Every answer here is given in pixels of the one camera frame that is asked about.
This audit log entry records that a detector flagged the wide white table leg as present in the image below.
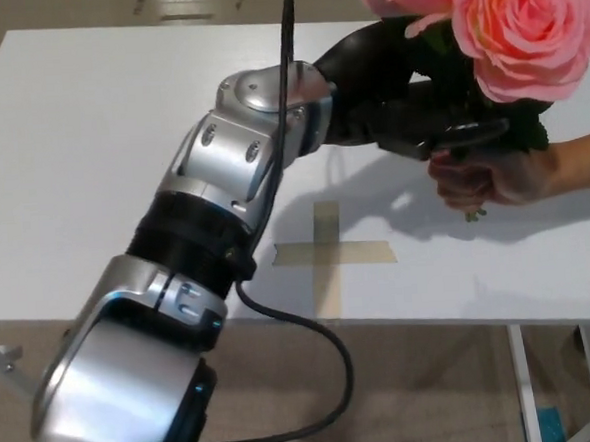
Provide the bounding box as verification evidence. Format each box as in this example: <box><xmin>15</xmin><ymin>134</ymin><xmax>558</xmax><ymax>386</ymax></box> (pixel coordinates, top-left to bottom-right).
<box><xmin>506</xmin><ymin>322</ymin><xmax>546</xmax><ymax>442</ymax></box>

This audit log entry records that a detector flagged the teal floor object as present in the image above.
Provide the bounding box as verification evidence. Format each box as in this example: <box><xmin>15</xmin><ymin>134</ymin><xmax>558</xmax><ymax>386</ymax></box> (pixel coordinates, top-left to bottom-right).
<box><xmin>536</xmin><ymin>404</ymin><xmax>564</xmax><ymax>442</ymax></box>

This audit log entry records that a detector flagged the long beige tape strip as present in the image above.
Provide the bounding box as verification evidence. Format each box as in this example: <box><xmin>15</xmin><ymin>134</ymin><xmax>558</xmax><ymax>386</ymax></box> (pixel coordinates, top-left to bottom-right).
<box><xmin>309</xmin><ymin>199</ymin><xmax>348</xmax><ymax>325</ymax></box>

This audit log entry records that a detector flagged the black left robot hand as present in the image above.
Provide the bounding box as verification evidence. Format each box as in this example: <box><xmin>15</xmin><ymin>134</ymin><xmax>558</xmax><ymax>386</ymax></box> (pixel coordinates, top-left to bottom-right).
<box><xmin>310</xmin><ymin>10</ymin><xmax>513</xmax><ymax>171</ymax></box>

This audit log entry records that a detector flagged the pink rose bouquet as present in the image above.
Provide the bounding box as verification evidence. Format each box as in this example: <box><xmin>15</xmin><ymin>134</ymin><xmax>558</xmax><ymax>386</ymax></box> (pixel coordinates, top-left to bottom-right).
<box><xmin>350</xmin><ymin>0</ymin><xmax>590</xmax><ymax>229</ymax></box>

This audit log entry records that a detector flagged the silver metal frame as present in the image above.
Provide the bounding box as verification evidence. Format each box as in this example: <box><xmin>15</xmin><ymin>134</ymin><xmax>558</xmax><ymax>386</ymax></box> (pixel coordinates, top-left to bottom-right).
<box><xmin>0</xmin><ymin>332</ymin><xmax>42</xmax><ymax>401</ymax></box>

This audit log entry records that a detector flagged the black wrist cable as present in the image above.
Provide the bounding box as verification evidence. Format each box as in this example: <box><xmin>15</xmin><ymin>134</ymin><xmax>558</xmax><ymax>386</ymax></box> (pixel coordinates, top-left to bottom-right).
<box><xmin>159</xmin><ymin>0</ymin><xmax>361</xmax><ymax>442</ymax></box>

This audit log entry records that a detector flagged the human hand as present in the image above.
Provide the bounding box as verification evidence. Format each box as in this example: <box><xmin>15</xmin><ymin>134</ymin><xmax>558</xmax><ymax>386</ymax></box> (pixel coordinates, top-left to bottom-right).
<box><xmin>426</xmin><ymin>137</ymin><xmax>565</xmax><ymax>220</ymax></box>

